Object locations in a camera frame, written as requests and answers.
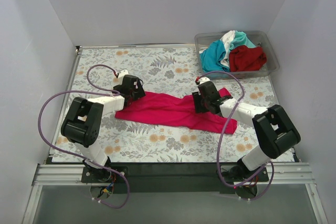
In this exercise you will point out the pink t shirt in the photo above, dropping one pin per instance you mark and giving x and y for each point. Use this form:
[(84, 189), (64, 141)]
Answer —
[(167, 110)]

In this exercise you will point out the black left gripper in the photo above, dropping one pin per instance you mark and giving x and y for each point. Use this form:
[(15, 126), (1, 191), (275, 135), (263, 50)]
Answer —
[(139, 91)]

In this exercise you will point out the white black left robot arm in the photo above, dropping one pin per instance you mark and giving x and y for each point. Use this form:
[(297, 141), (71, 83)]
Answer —
[(82, 122)]

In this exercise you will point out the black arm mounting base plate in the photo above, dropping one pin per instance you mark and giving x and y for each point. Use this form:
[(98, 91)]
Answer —
[(161, 178)]

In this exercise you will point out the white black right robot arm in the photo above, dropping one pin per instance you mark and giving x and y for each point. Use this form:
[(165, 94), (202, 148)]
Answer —
[(275, 131)]

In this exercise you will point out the white and aqua t shirt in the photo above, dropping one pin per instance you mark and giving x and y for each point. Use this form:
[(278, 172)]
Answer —
[(232, 40)]

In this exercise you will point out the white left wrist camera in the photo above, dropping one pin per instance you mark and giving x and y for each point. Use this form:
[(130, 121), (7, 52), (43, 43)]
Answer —
[(121, 73)]

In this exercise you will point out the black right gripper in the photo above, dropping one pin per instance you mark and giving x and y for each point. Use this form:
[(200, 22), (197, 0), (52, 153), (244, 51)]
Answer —
[(197, 102)]

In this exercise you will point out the dark red t shirt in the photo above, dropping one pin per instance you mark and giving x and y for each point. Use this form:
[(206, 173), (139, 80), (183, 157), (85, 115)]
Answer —
[(243, 58)]

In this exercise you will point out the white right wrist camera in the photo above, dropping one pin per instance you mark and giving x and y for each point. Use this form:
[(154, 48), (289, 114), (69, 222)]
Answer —
[(201, 80)]

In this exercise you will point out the clear plastic bin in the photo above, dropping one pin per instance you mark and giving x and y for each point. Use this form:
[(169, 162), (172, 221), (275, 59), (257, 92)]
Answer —
[(259, 38)]

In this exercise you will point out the teal blue t shirt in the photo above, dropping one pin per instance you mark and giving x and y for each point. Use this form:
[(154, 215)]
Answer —
[(214, 58)]

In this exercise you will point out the floral patterned table mat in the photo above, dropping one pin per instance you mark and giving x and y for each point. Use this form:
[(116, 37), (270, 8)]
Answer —
[(170, 70)]

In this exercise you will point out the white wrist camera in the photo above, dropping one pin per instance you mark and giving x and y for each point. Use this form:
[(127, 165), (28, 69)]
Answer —
[(121, 73), (201, 80)]

